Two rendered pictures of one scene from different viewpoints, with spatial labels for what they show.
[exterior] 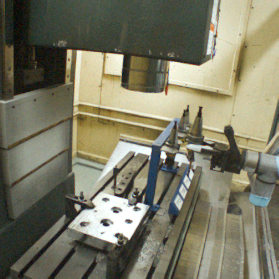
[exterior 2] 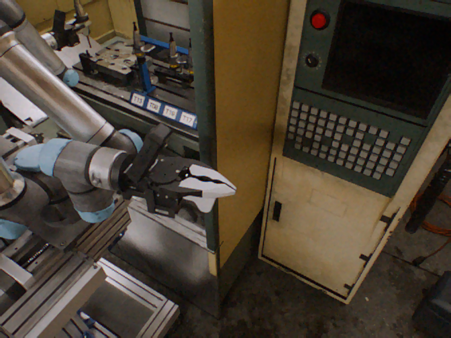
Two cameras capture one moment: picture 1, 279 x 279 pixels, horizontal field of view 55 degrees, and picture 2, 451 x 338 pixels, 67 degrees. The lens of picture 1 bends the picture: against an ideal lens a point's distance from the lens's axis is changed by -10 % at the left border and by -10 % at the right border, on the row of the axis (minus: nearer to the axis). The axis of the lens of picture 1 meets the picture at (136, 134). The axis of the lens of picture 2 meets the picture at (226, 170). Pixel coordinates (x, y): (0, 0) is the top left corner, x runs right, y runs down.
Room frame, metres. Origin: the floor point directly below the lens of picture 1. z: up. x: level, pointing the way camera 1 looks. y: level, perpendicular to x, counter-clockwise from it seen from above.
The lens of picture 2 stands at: (2.02, -1.64, 2.01)
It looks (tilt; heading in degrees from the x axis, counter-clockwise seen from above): 46 degrees down; 104
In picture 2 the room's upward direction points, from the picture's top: straight up
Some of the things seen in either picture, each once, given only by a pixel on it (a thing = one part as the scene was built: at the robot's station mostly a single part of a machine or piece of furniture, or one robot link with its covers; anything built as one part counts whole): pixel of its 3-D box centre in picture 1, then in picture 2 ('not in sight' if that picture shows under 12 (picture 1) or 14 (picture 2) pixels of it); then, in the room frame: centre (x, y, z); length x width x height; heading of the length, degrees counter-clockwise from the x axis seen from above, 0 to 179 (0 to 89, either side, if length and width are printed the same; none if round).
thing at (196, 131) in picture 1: (197, 125); (78, 7); (0.94, -0.20, 1.39); 0.04 x 0.04 x 0.07
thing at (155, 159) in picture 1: (152, 180); (143, 67); (1.15, -0.09, 1.05); 0.10 x 0.05 x 0.30; 73
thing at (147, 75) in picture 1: (144, 71); not in sight; (1.00, 0.00, 1.55); 0.16 x 0.16 x 0.12
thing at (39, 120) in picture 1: (40, 146); (170, 11); (1.13, 0.42, 1.16); 0.48 x 0.05 x 0.51; 163
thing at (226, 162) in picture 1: (227, 157); (63, 37); (0.90, -0.33, 1.30); 0.12 x 0.08 x 0.09; 73
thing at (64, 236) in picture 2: not in sight; (64, 216); (1.36, -1.14, 1.13); 0.36 x 0.22 x 0.06; 74
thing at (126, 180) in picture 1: (124, 186); (174, 78); (1.27, 0.03, 0.93); 0.26 x 0.05 x 0.06; 168
